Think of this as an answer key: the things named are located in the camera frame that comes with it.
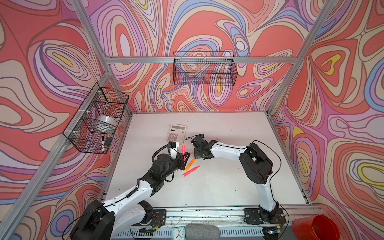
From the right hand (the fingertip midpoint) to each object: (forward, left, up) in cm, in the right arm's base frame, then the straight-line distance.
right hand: (202, 155), depth 97 cm
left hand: (-8, +7, +17) cm, 20 cm away
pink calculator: (+16, +17, +4) cm, 24 cm away
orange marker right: (-7, +8, +2) cm, 11 cm away
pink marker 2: (-11, +8, +2) cm, 13 cm away
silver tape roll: (+4, +47, +33) cm, 58 cm away
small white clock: (-41, +13, +4) cm, 44 cm away
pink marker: (-7, +11, +21) cm, 25 cm away
